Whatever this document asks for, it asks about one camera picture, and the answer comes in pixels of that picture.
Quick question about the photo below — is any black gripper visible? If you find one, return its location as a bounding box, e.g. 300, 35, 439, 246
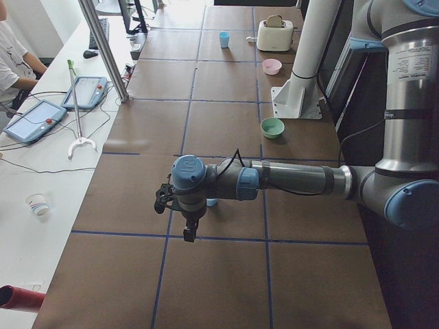
182, 206, 206, 242

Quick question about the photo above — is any light blue plastic cup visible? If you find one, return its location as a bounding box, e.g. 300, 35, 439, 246
206, 198, 218, 207

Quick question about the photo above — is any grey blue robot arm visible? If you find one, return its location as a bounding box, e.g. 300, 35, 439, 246
154, 1, 438, 242

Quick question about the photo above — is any green bowl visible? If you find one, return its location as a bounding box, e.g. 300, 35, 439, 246
261, 117, 285, 139

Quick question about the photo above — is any white grabber reaching tool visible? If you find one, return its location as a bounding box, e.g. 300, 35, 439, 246
67, 60, 97, 160

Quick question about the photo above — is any white paper cup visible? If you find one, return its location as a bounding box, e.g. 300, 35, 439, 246
25, 193, 49, 216

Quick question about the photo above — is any far blue teach pendant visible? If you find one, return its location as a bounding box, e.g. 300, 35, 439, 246
74, 76, 108, 112

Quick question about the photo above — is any blue teach pendant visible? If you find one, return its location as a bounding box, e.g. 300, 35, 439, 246
3, 100, 67, 144
74, 76, 108, 112

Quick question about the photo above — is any pink bowl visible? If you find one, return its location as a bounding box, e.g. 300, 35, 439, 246
262, 58, 283, 75

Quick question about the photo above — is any near blue teach pendant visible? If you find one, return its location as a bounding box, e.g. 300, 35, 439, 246
3, 100, 67, 144

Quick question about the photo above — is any red cylinder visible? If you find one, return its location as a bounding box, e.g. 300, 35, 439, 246
1, 285, 45, 313

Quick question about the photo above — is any black computer mouse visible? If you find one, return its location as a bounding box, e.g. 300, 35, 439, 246
83, 49, 99, 59

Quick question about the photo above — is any cream toaster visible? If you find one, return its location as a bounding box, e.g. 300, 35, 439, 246
257, 20, 294, 51

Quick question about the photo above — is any black monitor stand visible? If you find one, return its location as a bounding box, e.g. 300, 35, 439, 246
118, 0, 148, 35

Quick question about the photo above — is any black keyboard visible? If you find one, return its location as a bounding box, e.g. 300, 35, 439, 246
88, 17, 110, 49

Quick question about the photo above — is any toast slice in toaster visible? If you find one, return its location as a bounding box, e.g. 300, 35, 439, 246
266, 14, 283, 28

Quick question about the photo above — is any person in white shirt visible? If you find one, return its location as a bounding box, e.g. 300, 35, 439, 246
1, 1, 47, 117

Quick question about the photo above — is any aluminium frame post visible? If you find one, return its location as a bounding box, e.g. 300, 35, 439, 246
78, 0, 129, 103

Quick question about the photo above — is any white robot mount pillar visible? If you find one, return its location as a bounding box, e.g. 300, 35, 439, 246
271, 0, 342, 119

